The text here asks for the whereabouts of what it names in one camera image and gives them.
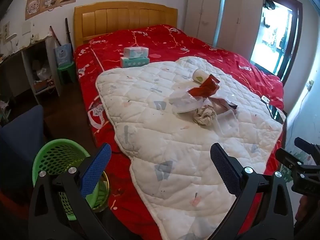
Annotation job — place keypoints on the white blue tissue pack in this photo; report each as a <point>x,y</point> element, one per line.
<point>136,52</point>

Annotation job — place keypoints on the white quilted blanket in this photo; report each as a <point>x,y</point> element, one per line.
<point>150,120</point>

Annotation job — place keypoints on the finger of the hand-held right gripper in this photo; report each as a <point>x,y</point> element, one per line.
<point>287,156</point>
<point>306,143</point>

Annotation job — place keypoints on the white wardrobe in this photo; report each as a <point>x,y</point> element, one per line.
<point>225,17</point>

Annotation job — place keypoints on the wall socket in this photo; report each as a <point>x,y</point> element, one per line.
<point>311,85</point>

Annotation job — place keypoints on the clear plastic tray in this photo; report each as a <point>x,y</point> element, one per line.
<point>227,123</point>

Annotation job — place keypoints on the person's right forearm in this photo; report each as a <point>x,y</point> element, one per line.
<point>307,207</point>

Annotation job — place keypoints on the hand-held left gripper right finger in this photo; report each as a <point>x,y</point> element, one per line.
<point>225,167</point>

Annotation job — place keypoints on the green plastic stool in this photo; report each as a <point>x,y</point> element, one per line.
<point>66,71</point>

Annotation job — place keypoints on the clear plastic cup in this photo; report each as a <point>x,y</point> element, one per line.
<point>185,103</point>

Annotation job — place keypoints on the red snack wrapper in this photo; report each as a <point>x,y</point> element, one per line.
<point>207,87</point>

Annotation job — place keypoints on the red printed blanket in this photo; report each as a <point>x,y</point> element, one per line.
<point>155,42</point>

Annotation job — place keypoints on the white desk shelf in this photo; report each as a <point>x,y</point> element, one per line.
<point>27,52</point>

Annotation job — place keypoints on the teal tissue pack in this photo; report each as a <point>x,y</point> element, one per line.
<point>135,62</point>

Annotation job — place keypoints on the crumpled paper ball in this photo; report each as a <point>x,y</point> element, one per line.
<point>203,116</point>

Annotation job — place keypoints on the green plastic basket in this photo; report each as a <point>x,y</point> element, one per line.
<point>53,155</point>

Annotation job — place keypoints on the glass balcony door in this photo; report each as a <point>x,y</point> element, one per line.
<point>272,37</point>

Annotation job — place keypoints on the blue paper bag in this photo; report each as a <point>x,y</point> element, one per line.
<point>63,55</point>

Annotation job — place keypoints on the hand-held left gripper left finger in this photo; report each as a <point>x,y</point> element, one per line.
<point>96,170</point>

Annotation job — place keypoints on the small black white card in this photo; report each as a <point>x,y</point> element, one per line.
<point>265,99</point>

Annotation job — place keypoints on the dark long stick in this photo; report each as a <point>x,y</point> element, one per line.
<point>68,33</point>

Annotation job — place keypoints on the black phone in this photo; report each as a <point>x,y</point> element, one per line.
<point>275,113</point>

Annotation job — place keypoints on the wooden headboard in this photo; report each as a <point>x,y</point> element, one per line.
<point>125,17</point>

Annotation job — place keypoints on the white paper cup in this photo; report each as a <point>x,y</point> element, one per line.
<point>200,76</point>

